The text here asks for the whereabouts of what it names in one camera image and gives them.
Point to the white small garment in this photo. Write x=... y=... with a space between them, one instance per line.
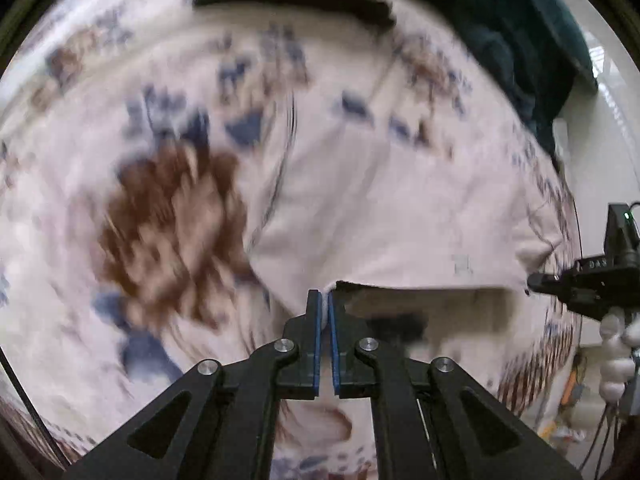
x=400 y=210

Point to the person's right hand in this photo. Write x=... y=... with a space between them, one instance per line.
x=614 y=360

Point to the floral printed blanket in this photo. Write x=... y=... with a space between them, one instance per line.
x=75 y=210

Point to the dark teal cloth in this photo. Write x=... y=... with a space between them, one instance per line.
x=500 y=35

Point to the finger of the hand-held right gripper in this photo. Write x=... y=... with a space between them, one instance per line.
x=545 y=282

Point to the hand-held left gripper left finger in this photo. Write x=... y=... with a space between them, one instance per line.
x=315 y=345

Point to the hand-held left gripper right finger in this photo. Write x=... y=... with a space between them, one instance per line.
x=334 y=350

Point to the orange item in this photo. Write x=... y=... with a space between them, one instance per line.
x=574 y=382

